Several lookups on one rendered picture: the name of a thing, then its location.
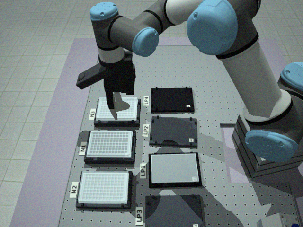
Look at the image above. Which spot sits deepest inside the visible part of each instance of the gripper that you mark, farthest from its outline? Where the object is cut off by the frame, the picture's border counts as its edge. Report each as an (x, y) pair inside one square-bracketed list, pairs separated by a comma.
[(121, 80)]

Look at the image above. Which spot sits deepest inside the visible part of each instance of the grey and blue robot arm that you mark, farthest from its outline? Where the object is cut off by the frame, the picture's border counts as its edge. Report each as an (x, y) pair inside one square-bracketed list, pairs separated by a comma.
[(224, 28)]

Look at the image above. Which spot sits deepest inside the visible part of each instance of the white label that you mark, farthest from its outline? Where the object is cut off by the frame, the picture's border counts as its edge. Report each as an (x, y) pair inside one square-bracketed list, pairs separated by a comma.
[(92, 114), (142, 171), (145, 130), (139, 216), (74, 189), (82, 148), (146, 101)]

